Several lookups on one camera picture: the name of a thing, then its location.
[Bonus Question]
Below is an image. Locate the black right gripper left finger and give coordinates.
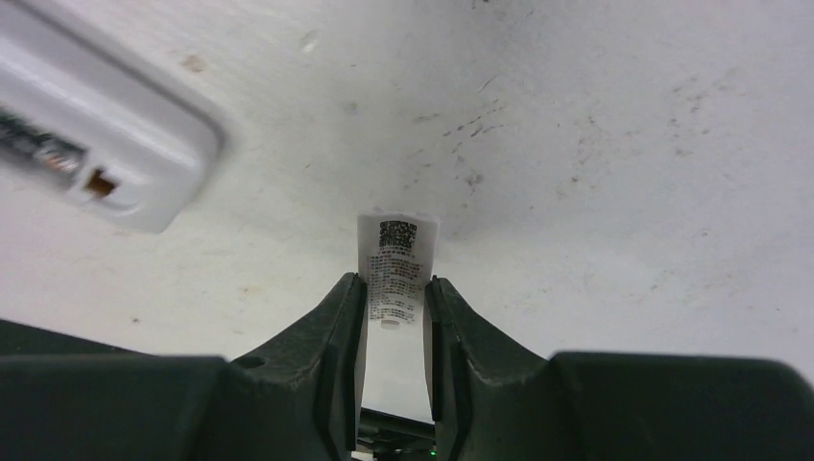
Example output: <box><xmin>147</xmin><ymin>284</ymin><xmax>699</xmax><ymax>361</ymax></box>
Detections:
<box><xmin>1</xmin><ymin>273</ymin><xmax>367</xmax><ymax>460</ymax></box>

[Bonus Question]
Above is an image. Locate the white remote control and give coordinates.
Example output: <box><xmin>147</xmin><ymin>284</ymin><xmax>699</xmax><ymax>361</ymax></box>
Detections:
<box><xmin>1</xmin><ymin>1</ymin><xmax>227</xmax><ymax>233</ymax></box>

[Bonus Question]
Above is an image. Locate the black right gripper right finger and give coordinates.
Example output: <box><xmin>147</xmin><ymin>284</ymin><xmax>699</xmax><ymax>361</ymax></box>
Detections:
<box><xmin>424</xmin><ymin>278</ymin><xmax>813</xmax><ymax>460</ymax></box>

